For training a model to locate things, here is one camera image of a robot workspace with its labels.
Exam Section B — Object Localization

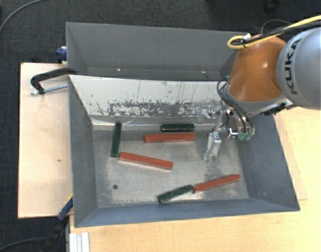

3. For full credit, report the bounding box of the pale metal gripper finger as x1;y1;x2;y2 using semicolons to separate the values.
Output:
211;133;222;158
204;132;216;161

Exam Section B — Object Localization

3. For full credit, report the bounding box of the red-brown flat block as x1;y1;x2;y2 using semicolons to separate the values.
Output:
192;174;241;194
117;152;174;171
143;132;197;144

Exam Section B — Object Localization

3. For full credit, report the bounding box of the dark green flat block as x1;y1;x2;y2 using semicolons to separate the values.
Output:
157;184;195;204
160;123;196;133
110;121;123;158

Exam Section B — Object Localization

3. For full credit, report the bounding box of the grey metal bin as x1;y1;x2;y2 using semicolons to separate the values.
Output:
65;22;301;228

